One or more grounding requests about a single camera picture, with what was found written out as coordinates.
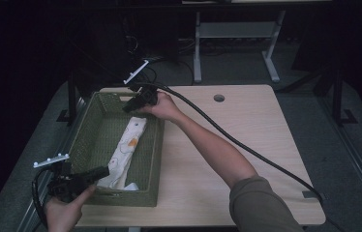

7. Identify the black metal stand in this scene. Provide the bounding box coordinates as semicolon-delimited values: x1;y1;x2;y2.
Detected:
330;69;359;127
56;69;88;126

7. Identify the green woven basket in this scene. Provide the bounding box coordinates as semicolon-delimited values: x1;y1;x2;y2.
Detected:
67;91;166;208

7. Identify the person's right hand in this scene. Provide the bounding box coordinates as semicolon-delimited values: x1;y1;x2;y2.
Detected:
138;91;184;123

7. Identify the white metal desk frame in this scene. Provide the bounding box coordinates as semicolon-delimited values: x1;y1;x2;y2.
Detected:
193;9;287;84

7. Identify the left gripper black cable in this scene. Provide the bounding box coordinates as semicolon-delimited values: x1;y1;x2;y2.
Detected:
31;167;54;228

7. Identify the aluminium floor rail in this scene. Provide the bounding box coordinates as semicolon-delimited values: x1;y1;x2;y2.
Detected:
317;96;362;223
15;96;88;232

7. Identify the person's left hand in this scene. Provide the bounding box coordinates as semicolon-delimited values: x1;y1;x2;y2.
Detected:
44;186;98;232

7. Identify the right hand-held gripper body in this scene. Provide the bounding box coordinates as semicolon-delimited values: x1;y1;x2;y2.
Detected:
123;59;160;106

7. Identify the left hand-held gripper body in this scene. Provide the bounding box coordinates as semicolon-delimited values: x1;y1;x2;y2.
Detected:
33;153;88;203

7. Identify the grey tape piece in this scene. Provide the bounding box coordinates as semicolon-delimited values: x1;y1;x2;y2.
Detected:
302;189;325;200

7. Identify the person's olive sleeve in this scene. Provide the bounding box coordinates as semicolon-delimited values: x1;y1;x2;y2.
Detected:
228;175;305;232

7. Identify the white cartoon print cloth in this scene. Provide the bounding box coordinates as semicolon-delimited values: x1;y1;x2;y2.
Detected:
96;116;148;191

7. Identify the bundle of floor cables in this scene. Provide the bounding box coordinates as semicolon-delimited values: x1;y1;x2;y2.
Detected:
124;33;196;87

